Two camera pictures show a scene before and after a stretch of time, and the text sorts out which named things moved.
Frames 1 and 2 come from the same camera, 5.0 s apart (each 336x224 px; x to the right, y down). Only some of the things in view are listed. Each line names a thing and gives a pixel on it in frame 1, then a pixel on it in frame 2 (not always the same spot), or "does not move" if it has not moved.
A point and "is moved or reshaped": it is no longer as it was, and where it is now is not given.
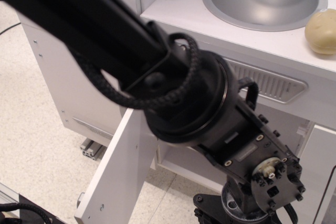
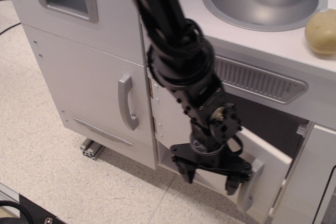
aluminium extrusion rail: [92, 149] does not move
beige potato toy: [320, 31] does not move
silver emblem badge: [94, 129] does not move
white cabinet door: [113, 193] is moved or reshaped
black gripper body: [245, 204] to [202, 155]
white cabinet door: [84, 101] does not move
